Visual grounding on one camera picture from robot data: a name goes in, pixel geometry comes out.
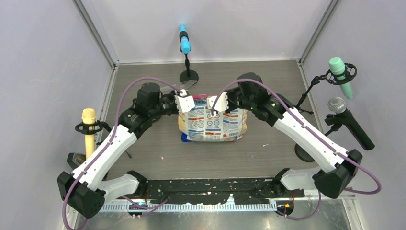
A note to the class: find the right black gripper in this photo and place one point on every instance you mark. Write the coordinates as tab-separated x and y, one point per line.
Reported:
230	93

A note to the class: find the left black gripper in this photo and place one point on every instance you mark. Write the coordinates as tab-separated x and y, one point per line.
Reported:
171	96

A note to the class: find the colourful pet food bag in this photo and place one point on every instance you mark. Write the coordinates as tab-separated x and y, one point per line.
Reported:
198	125

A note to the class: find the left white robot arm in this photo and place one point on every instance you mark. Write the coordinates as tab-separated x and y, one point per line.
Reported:
85	189

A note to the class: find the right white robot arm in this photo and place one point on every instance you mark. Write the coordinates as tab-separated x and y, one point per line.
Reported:
337	166

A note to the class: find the blue microphone on stand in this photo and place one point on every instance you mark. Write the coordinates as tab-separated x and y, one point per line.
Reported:
188	76

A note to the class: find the yellow microphone on tripod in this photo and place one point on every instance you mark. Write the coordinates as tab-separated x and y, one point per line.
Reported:
89	127

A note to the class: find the round black stand base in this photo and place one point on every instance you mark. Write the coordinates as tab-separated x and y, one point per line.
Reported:
305	153

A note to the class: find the grey black handheld microphone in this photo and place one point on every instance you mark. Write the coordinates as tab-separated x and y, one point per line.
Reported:
344	117

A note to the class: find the black box device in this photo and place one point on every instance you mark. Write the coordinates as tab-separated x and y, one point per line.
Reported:
75	159

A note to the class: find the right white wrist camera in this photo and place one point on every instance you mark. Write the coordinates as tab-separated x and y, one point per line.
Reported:
218	103

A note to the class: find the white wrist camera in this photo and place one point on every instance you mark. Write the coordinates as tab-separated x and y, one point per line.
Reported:
218	103
184	101

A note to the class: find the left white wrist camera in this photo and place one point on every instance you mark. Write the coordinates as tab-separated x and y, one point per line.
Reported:
184	101

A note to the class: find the green microphone with shock mount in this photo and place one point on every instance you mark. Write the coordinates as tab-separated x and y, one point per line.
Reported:
339	73

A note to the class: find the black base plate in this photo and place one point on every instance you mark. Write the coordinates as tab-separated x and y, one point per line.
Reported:
216	191

